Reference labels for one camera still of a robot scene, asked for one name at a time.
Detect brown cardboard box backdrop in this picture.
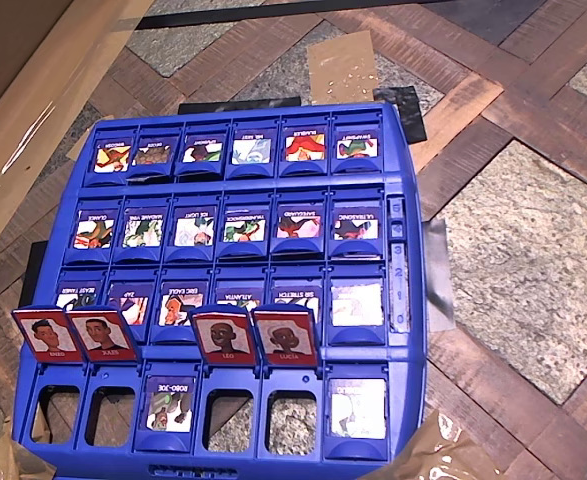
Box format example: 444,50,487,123
0,0,155,274

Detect tan packing tape piece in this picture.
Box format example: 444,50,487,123
306,29,379,105
66,114,115,162

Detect blue flip tile Robo-Joe card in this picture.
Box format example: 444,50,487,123
133,367,198,454

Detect blue cartridge with white label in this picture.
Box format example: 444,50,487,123
226,118,279,180

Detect blue flip tile faded card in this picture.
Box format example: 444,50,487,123
326,272,388,347
323,367,390,461

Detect blue flip tile Eric Eagle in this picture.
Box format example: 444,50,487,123
150,269,212,346

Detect red card tile Enes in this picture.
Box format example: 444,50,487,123
11,305,84,365

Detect crumpled clear packing tape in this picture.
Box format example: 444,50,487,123
0,430,58,480
367,408,507,480

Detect blue guessing game board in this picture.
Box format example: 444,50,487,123
11,102,429,480

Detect blue cartridge with colourful label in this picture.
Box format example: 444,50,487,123
330,115,383,175

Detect blue cartridge with orange label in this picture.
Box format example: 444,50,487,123
278,117,330,179

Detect red card tile Raze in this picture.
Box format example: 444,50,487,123
66,307,142,364

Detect red card tile Leo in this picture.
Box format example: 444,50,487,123
190,305,257,371

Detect long black tape strip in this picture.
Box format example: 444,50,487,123
136,0,424,30

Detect black tape piece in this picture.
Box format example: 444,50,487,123
177,97,302,117
421,217,458,335
372,85,429,144

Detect red card tile Lucia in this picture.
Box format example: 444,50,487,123
250,304,320,369

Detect blue flip tile Beast Tamer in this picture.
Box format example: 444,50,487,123
51,269,109,314

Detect blue flip tile Zap card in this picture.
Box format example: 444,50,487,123
103,269,160,346

